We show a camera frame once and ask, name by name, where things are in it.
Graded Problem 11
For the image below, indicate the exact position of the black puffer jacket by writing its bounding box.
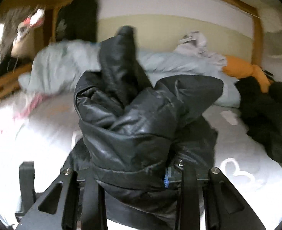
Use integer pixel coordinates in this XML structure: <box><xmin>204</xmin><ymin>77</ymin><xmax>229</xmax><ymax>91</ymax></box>
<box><xmin>67</xmin><ymin>26</ymin><xmax>224</xmax><ymax>229</ymax></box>

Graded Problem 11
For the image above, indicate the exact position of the black clothes pile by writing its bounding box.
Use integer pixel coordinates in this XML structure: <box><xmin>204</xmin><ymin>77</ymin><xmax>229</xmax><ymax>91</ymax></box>
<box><xmin>235</xmin><ymin>77</ymin><xmax>282</xmax><ymax>164</ymax></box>

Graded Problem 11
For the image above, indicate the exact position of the grey bed sheet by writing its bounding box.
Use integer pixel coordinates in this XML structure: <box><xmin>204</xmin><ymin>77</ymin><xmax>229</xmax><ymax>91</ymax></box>
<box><xmin>0</xmin><ymin>94</ymin><xmax>282</xmax><ymax>229</ymax></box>

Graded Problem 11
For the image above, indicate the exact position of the pink striped cloth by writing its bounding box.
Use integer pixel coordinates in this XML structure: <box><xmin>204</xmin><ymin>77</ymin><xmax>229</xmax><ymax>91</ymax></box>
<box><xmin>13</xmin><ymin>92</ymin><xmax>49</xmax><ymax>119</ymax></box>

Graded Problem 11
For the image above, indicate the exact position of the light blue duvet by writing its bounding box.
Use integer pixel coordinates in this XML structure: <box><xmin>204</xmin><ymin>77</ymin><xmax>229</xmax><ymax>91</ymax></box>
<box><xmin>18</xmin><ymin>40</ymin><xmax>240</xmax><ymax>108</ymax></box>

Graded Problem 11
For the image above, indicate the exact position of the black hanging garment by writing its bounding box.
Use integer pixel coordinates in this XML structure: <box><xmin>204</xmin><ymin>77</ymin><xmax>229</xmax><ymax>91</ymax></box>
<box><xmin>55</xmin><ymin>0</ymin><xmax>98</xmax><ymax>43</ymax></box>

